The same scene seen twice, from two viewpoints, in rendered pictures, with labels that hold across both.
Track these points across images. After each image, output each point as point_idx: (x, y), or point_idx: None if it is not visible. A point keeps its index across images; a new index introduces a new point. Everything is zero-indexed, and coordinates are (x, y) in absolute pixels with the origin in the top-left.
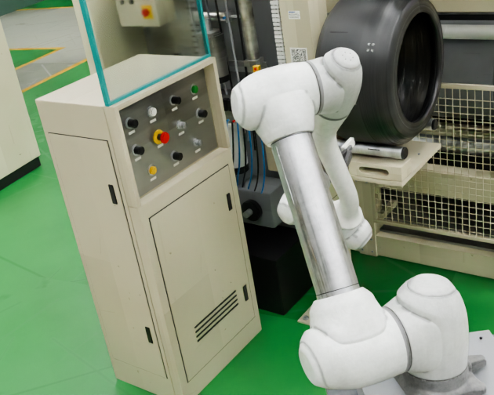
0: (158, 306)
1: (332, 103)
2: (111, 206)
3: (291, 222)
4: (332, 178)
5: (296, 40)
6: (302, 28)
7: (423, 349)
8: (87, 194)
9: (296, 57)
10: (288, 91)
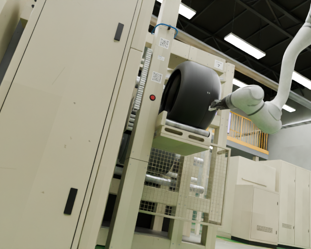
0: (112, 156)
1: None
2: (109, 41)
3: (260, 97)
4: (289, 76)
5: (158, 69)
6: (163, 65)
7: None
8: (79, 22)
9: (155, 76)
10: None
